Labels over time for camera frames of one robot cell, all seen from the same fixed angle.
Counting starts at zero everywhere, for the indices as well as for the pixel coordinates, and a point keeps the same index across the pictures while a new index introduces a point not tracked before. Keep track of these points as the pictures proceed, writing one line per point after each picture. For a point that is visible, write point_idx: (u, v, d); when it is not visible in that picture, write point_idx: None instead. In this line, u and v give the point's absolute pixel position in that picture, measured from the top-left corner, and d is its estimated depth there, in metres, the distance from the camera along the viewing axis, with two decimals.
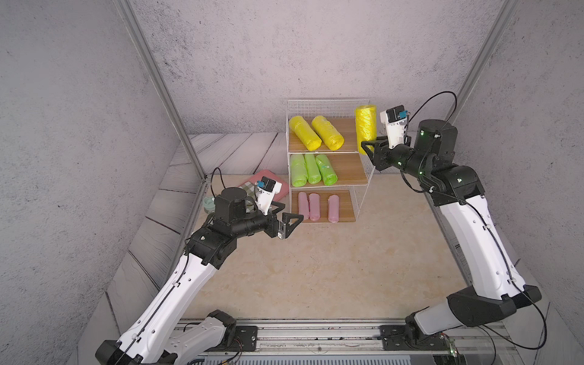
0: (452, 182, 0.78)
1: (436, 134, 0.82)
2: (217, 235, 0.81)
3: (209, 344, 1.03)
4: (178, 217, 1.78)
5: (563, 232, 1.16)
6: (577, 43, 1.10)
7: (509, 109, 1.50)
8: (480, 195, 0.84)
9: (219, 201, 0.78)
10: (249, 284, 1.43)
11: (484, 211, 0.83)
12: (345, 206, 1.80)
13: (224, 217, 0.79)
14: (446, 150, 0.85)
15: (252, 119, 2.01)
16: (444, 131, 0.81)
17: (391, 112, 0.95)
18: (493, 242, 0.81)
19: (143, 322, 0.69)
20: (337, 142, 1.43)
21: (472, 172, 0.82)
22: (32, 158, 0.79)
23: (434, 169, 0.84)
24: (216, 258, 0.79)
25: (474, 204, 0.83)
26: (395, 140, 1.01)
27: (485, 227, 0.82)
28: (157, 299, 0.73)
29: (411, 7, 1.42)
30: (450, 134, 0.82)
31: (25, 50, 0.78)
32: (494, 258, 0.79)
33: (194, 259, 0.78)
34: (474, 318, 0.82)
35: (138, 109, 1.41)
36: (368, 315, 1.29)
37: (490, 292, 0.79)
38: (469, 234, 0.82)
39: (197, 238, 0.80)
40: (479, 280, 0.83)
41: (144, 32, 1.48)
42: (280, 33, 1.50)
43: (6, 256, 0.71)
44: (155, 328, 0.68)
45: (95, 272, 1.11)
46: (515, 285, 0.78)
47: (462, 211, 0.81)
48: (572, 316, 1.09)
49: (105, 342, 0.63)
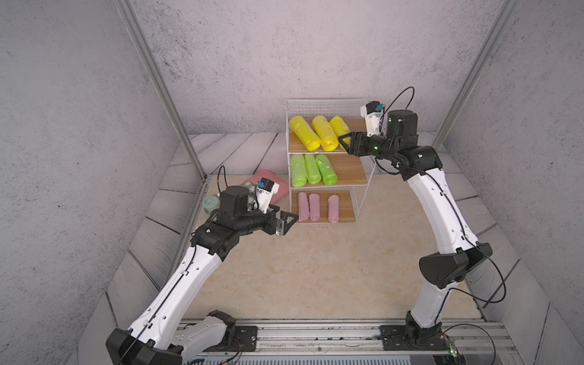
0: (414, 158, 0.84)
1: (399, 117, 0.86)
2: (221, 228, 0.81)
3: (211, 341, 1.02)
4: (179, 217, 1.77)
5: (563, 232, 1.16)
6: (577, 43, 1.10)
7: (508, 109, 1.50)
8: (438, 168, 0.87)
9: (225, 195, 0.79)
10: (249, 284, 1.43)
11: (442, 179, 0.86)
12: (345, 207, 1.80)
13: (229, 211, 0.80)
14: (411, 132, 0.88)
15: (252, 119, 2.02)
16: (407, 116, 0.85)
17: (369, 105, 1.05)
18: (450, 204, 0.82)
19: (153, 309, 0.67)
20: (331, 144, 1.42)
21: (432, 150, 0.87)
22: (32, 158, 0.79)
23: (400, 149, 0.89)
24: (222, 249, 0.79)
25: (433, 175, 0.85)
26: (371, 131, 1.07)
27: (441, 192, 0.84)
28: (166, 287, 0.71)
29: (411, 7, 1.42)
30: (412, 119, 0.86)
31: (26, 51, 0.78)
32: (449, 217, 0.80)
33: (201, 251, 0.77)
34: (437, 276, 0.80)
35: (138, 109, 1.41)
36: (368, 315, 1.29)
37: (447, 248, 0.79)
38: (426, 200, 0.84)
39: (202, 230, 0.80)
40: (439, 241, 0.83)
41: (144, 32, 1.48)
42: (280, 33, 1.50)
43: (6, 256, 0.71)
44: (166, 314, 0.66)
45: (95, 272, 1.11)
46: (468, 239, 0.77)
47: (422, 179, 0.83)
48: (572, 316, 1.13)
49: (115, 330, 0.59)
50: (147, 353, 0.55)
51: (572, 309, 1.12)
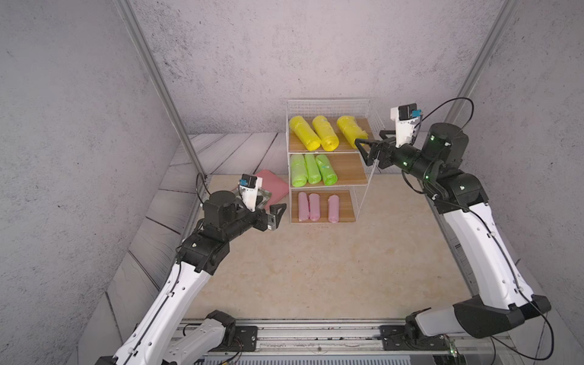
0: (455, 190, 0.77)
1: (449, 141, 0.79)
2: (208, 241, 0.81)
3: (211, 344, 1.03)
4: (179, 218, 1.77)
5: (563, 232, 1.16)
6: (577, 43, 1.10)
7: (509, 109, 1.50)
8: (483, 202, 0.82)
9: (207, 207, 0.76)
10: (249, 284, 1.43)
11: (488, 217, 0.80)
12: (345, 206, 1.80)
13: (215, 223, 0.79)
14: (455, 158, 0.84)
15: (252, 119, 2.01)
16: (456, 140, 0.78)
17: (404, 110, 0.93)
18: (498, 248, 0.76)
19: (139, 335, 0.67)
20: (331, 144, 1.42)
21: (475, 180, 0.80)
22: (31, 158, 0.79)
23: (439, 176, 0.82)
24: (209, 264, 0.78)
25: (477, 211, 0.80)
26: (402, 139, 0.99)
27: (488, 233, 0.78)
28: (151, 311, 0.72)
29: (411, 7, 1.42)
30: (461, 142, 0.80)
31: (26, 50, 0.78)
32: (499, 265, 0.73)
33: (186, 268, 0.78)
34: (480, 328, 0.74)
35: (138, 109, 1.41)
36: (368, 315, 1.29)
37: (493, 299, 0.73)
38: (471, 241, 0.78)
39: (188, 245, 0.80)
40: (484, 290, 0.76)
41: (144, 32, 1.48)
42: (280, 33, 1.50)
43: (7, 256, 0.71)
44: (151, 340, 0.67)
45: (95, 272, 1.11)
46: (522, 293, 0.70)
47: (464, 217, 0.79)
48: (572, 316, 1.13)
49: (99, 359, 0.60)
50: None
51: (572, 309, 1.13)
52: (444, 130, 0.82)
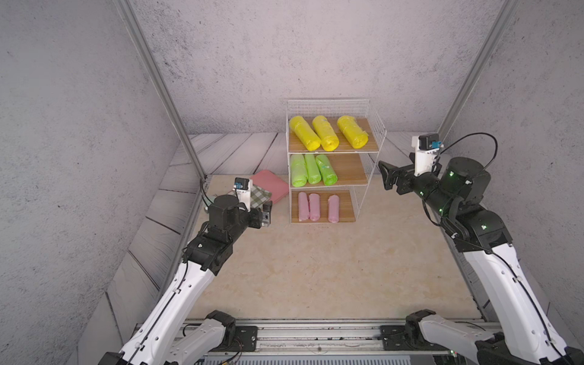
0: (476, 230, 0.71)
1: (468, 178, 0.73)
2: (213, 243, 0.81)
3: (211, 345, 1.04)
4: (179, 217, 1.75)
5: (563, 232, 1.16)
6: (577, 43, 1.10)
7: (509, 109, 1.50)
8: (507, 243, 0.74)
9: (212, 211, 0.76)
10: (249, 284, 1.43)
11: (513, 259, 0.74)
12: (345, 207, 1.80)
13: (219, 226, 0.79)
14: (477, 195, 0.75)
15: (252, 119, 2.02)
16: (477, 178, 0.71)
17: (423, 141, 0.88)
18: (526, 293, 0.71)
19: (144, 331, 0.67)
20: (331, 144, 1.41)
21: (498, 217, 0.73)
22: (31, 158, 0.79)
23: (460, 213, 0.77)
24: (215, 264, 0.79)
25: (499, 253, 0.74)
26: (422, 167, 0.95)
27: (514, 277, 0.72)
28: (157, 306, 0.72)
29: (411, 7, 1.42)
30: (481, 179, 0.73)
31: (26, 50, 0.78)
32: (527, 313, 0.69)
33: (193, 267, 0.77)
34: None
35: (138, 109, 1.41)
36: (368, 315, 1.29)
37: (524, 352, 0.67)
38: (496, 286, 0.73)
39: (194, 246, 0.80)
40: (512, 338, 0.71)
41: (144, 32, 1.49)
42: (280, 33, 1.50)
43: (7, 256, 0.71)
44: (158, 334, 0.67)
45: (95, 272, 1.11)
46: (555, 347, 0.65)
47: (488, 259, 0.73)
48: (572, 317, 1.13)
49: (106, 354, 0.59)
50: None
51: (572, 309, 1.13)
52: (461, 166, 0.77)
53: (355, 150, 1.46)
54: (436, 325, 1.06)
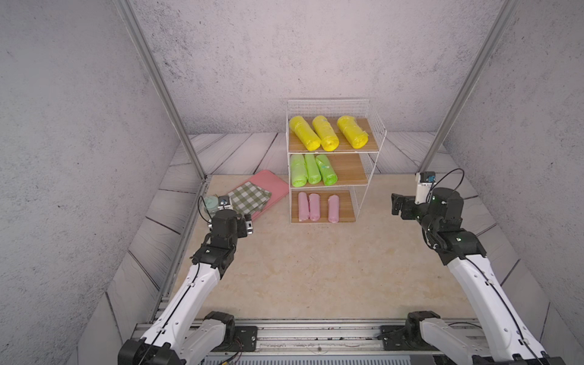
0: (452, 242, 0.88)
1: (444, 200, 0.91)
2: (218, 249, 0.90)
3: (212, 344, 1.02)
4: (179, 217, 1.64)
5: (563, 232, 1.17)
6: (577, 43, 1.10)
7: (509, 109, 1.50)
8: (480, 255, 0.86)
9: (216, 219, 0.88)
10: (249, 284, 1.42)
11: (487, 268, 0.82)
12: (345, 207, 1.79)
13: (222, 233, 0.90)
14: (453, 215, 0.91)
15: (252, 119, 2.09)
16: (451, 200, 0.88)
17: (422, 175, 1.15)
18: (499, 297, 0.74)
19: (163, 322, 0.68)
20: (331, 144, 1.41)
21: (474, 236, 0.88)
22: (32, 158, 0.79)
23: (441, 230, 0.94)
24: (221, 267, 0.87)
25: (473, 261, 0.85)
26: (420, 196, 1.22)
27: (487, 282, 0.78)
28: (173, 300, 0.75)
29: (411, 7, 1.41)
30: (458, 202, 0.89)
31: (26, 50, 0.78)
32: (497, 309, 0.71)
33: (204, 266, 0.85)
34: None
35: (138, 109, 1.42)
36: (368, 315, 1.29)
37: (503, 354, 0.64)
38: (472, 290, 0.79)
39: (202, 252, 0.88)
40: (493, 345, 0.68)
41: (144, 32, 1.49)
42: (280, 33, 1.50)
43: (6, 256, 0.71)
44: (178, 319, 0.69)
45: (95, 272, 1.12)
46: (529, 345, 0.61)
47: (461, 265, 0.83)
48: (573, 317, 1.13)
49: (130, 339, 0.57)
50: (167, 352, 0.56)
51: (572, 309, 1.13)
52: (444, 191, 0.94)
53: (355, 150, 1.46)
54: (436, 328, 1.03)
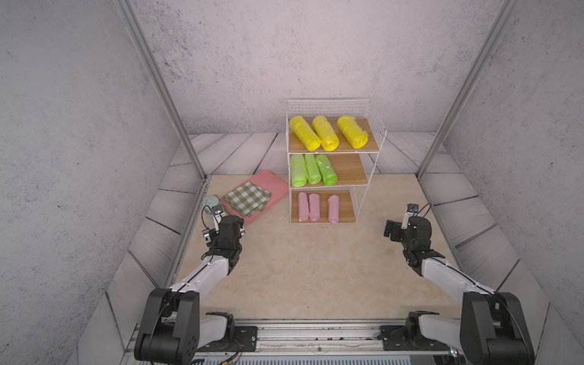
0: (417, 257, 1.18)
1: (416, 225, 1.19)
2: (226, 249, 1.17)
3: (212, 336, 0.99)
4: (179, 217, 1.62)
5: (563, 233, 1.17)
6: (577, 43, 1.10)
7: (508, 109, 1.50)
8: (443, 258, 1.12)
9: (223, 225, 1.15)
10: (249, 284, 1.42)
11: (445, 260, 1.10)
12: (345, 206, 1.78)
13: (228, 236, 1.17)
14: (423, 236, 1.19)
15: (252, 119, 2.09)
16: (420, 226, 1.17)
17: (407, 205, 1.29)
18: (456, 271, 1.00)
19: (188, 280, 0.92)
20: (331, 144, 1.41)
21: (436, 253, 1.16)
22: (32, 158, 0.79)
23: (414, 248, 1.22)
24: (230, 265, 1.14)
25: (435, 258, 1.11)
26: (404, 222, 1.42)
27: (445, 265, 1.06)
28: (195, 269, 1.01)
29: (411, 7, 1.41)
30: (426, 227, 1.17)
31: (26, 50, 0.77)
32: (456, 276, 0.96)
33: (215, 258, 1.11)
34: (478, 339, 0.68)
35: (138, 109, 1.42)
36: (368, 315, 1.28)
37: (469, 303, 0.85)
38: (439, 275, 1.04)
39: (214, 252, 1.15)
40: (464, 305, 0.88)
41: (144, 32, 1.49)
42: (280, 33, 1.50)
43: (7, 256, 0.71)
44: (198, 280, 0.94)
45: (94, 272, 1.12)
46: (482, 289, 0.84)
47: (426, 264, 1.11)
48: (573, 317, 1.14)
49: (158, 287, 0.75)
50: (188, 296, 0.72)
51: (572, 309, 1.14)
52: (415, 217, 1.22)
53: (355, 150, 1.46)
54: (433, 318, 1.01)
